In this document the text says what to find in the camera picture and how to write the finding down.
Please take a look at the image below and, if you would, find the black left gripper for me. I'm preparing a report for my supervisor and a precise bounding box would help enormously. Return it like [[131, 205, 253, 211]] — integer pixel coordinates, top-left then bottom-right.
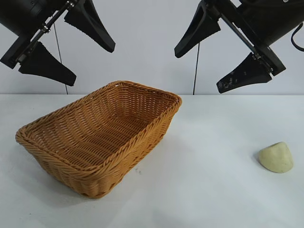
[[0, 0, 116, 86]]

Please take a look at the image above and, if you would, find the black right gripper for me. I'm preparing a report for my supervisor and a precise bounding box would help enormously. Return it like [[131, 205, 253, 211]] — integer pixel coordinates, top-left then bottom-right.
[[174, 0, 304, 94]]

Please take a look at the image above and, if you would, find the tan woven wicker basket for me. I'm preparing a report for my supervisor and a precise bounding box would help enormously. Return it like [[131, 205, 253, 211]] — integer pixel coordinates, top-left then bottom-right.
[[15, 80, 183, 198]]

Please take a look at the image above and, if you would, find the pale yellow egg yolk pastry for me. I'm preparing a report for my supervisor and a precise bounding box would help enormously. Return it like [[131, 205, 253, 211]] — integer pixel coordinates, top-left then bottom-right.
[[258, 142, 295, 173]]

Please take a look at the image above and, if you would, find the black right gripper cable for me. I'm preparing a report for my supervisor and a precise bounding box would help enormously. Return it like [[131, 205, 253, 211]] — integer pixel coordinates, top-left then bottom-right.
[[291, 23, 304, 52]]

